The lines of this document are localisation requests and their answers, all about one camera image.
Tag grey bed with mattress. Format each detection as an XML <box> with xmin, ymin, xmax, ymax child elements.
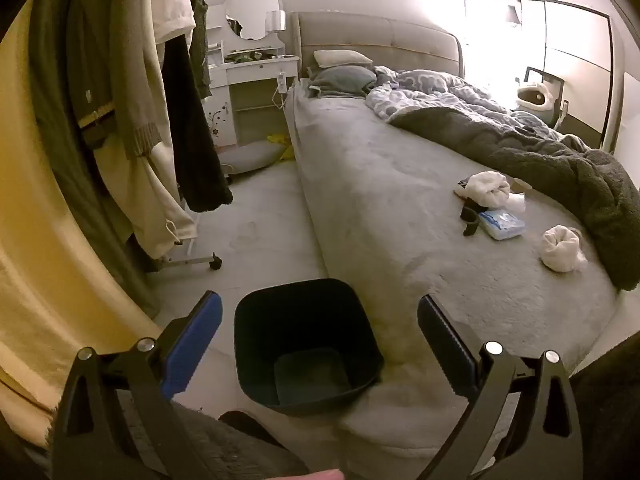
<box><xmin>285</xmin><ymin>80</ymin><xmax>623</xmax><ymax>479</ymax></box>

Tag oval vanity mirror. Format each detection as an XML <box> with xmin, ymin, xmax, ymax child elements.
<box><xmin>224</xmin><ymin>0</ymin><xmax>284</xmax><ymax>40</ymax></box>

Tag dark grey fluffy blanket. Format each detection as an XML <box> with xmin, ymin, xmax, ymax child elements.
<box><xmin>390</xmin><ymin>107</ymin><xmax>639</xmax><ymax>290</ymax></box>

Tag olive green jacket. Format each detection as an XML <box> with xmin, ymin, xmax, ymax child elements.
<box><xmin>28</xmin><ymin>0</ymin><xmax>160</xmax><ymax>318</ymax></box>

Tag cream pillow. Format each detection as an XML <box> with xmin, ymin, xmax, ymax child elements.
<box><xmin>314</xmin><ymin>49</ymin><xmax>373</xmax><ymax>70</ymax></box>

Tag grey-blue pillow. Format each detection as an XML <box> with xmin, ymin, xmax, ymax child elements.
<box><xmin>308</xmin><ymin>65</ymin><xmax>378</xmax><ymax>98</ymax></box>

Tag mirrored wardrobe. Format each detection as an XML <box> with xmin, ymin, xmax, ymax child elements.
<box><xmin>498</xmin><ymin>0</ymin><xmax>624</xmax><ymax>150</ymax></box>

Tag black curved plastic piece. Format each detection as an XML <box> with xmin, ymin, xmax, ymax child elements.
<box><xmin>460</xmin><ymin>198</ymin><xmax>487</xmax><ymax>237</ymax></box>

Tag blue wet wipes pack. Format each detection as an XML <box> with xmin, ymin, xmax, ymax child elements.
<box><xmin>478</xmin><ymin>209</ymin><xmax>526</xmax><ymax>240</ymax></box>

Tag beige knit sweater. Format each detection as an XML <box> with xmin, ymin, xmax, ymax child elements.
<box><xmin>66</xmin><ymin>0</ymin><xmax>162</xmax><ymax>158</ymax></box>

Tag blue patterned duvet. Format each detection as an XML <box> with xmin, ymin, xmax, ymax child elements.
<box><xmin>366</xmin><ymin>66</ymin><xmax>563</xmax><ymax>141</ymax></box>

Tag yellow item on floor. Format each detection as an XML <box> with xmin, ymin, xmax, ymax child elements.
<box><xmin>267</xmin><ymin>133</ymin><xmax>295</xmax><ymax>162</ymax></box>

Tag black plastic trash bin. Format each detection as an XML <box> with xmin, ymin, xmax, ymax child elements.
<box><xmin>234</xmin><ymin>278</ymin><xmax>384</xmax><ymax>417</ymax></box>

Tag grey upholstered headboard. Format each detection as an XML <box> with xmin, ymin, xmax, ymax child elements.
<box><xmin>284</xmin><ymin>11</ymin><xmax>464</xmax><ymax>77</ymax></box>

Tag white charger with cable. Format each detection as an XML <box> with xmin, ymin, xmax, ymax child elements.
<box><xmin>272</xmin><ymin>70</ymin><xmax>288</xmax><ymax>110</ymax></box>

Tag white tissue ball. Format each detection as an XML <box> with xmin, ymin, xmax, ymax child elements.
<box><xmin>538</xmin><ymin>224</ymin><xmax>587</xmax><ymax>273</ymax></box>

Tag white rolling clothes rack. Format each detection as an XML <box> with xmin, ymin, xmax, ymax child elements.
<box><xmin>152</xmin><ymin>238</ymin><xmax>222</xmax><ymax>272</ymax></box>

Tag white dressing table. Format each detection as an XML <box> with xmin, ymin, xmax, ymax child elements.
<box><xmin>204</xmin><ymin>4</ymin><xmax>299</xmax><ymax>150</ymax></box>

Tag yellow curtain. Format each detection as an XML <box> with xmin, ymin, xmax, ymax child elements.
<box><xmin>1</xmin><ymin>3</ymin><xmax>160</xmax><ymax>448</ymax></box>

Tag black hanging garment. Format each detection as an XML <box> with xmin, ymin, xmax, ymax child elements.
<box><xmin>162</xmin><ymin>36</ymin><xmax>233</xmax><ymax>212</ymax></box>

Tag cream hanging trousers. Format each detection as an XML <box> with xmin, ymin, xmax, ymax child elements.
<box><xmin>94</xmin><ymin>132</ymin><xmax>198</xmax><ymax>260</ymax></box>

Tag grey round floor cushion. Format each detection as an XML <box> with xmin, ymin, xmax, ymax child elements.
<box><xmin>219</xmin><ymin>140</ymin><xmax>282</xmax><ymax>177</ymax></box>

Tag small table lamp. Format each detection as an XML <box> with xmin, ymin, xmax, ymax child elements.
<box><xmin>265</xmin><ymin>9</ymin><xmax>286</xmax><ymax>34</ymax></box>

